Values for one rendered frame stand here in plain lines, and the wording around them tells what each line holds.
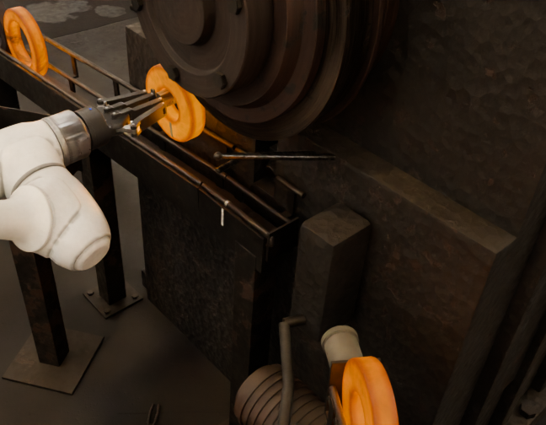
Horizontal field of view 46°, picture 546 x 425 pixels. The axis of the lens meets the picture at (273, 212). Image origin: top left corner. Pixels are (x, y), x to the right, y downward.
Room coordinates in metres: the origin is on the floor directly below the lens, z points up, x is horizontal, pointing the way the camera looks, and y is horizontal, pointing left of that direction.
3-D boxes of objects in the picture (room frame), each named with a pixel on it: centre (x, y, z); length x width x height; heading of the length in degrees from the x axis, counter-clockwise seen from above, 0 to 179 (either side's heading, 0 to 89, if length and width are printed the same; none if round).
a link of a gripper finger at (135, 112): (1.05, 0.26, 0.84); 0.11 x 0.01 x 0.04; 134
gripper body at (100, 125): (1.01, 0.32, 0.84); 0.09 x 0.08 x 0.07; 135
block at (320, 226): (0.83, -0.11, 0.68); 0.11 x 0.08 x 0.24; 135
